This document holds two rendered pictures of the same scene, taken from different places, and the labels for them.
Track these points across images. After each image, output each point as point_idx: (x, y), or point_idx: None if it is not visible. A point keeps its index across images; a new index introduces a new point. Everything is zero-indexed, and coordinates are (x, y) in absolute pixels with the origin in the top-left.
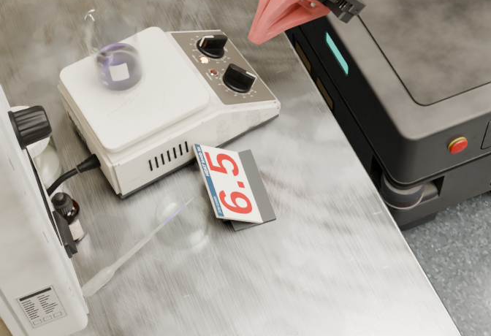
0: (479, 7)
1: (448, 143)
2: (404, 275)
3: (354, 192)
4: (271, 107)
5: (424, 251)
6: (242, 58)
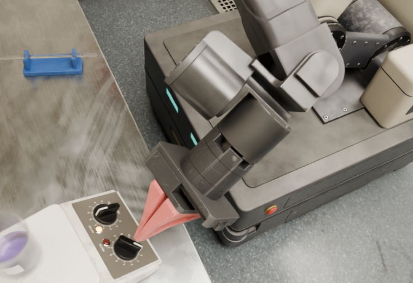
0: None
1: (265, 209)
2: None
3: None
4: (154, 267)
5: (246, 258)
6: (132, 218)
